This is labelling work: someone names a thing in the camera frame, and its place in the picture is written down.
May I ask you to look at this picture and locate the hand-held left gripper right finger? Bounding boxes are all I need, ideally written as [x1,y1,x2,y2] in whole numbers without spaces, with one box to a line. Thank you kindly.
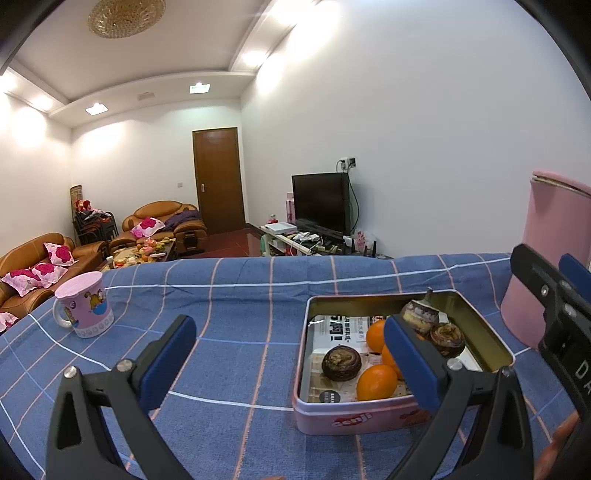
[383,315,535,480]

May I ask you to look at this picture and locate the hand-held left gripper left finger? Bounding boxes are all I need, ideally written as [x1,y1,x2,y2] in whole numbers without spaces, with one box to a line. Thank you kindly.
[45,315,198,480]

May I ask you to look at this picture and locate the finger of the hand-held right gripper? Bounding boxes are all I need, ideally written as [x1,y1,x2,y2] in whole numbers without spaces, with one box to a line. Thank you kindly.
[558,253,591,315]
[511,244,573,326]

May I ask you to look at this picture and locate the orange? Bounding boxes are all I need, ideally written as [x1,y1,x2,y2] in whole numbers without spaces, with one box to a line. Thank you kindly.
[381,342,404,381]
[366,319,387,354]
[356,364,399,402]

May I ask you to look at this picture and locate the brown speckled cut fruit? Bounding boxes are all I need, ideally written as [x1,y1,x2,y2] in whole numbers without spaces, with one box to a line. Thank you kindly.
[429,323,466,358]

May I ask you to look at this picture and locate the large brown fruit with stem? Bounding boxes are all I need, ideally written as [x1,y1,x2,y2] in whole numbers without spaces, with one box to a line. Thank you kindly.
[400,287,440,334]

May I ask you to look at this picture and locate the dark brown wrinkled fruit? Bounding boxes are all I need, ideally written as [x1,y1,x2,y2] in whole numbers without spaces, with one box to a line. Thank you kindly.
[322,347,362,382]

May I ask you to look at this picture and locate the pink metal tin box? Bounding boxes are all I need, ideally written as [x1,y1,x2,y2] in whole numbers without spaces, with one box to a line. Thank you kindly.
[292,291,516,435]

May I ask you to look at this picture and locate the person's right hand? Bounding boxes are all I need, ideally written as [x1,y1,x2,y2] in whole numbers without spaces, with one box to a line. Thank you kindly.
[534,410,581,480]

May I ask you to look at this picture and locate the pink electric kettle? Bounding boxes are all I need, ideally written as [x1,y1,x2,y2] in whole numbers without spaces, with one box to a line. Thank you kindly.
[501,170,591,349]

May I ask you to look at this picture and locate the printed paper leaflet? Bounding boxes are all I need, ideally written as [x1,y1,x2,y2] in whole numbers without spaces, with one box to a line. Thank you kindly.
[308,315,416,402]

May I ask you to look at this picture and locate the blue plaid tablecloth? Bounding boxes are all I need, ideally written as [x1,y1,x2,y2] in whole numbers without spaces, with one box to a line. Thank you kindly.
[0,251,591,480]

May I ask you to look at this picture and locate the pink cartoon mug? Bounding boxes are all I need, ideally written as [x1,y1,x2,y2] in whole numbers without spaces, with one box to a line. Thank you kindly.
[52,271,115,339]

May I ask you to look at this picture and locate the coffee table with food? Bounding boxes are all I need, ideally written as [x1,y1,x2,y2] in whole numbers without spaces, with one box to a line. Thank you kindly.
[99,237,176,271]

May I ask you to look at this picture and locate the purple blanket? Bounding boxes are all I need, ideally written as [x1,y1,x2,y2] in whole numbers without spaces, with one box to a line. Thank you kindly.
[163,210,199,232]

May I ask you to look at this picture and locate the brown leather armchair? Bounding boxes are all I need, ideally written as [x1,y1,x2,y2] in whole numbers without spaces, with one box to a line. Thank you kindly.
[121,200,208,252]

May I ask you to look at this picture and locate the black rack with clothes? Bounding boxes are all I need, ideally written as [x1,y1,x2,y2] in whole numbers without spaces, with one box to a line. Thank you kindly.
[72,210,116,245]

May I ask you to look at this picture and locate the white television stand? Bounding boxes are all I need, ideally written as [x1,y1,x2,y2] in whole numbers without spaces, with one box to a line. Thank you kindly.
[260,224,384,259]

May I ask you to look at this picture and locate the black television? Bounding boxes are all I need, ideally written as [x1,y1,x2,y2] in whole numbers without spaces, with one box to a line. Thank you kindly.
[291,172,352,241]

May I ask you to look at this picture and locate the brown leather sofa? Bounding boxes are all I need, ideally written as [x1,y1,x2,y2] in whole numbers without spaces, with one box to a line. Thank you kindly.
[0,233,109,324]

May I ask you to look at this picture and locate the brown wooden door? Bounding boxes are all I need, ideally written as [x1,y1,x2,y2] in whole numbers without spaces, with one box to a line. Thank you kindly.
[192,127,245,234]

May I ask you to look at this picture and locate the round crystal ceiling lamp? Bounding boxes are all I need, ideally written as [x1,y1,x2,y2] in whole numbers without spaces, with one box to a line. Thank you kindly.
[88,0,166,39]

